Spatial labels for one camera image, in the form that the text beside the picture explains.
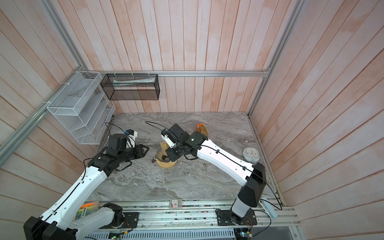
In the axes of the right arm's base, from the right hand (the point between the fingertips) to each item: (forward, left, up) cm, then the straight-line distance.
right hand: (170, 152), depth 75 cm
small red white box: (-20, -3, -19) cm, 28 cm away
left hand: (+1, +13, -2) cm, 13 cm away
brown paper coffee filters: (+25, -18, -13) cm, 34 cm away
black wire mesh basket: (+52, +34, +4) cm, 62 cm away
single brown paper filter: (+2, +3, +2) cm, 4 cm away
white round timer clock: (+11, -49, -20) cm, 54 cm away
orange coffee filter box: (+27, -14, -12) cm, 33 cm away
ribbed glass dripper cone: (+2, +6, -9) cm, 11 cm away
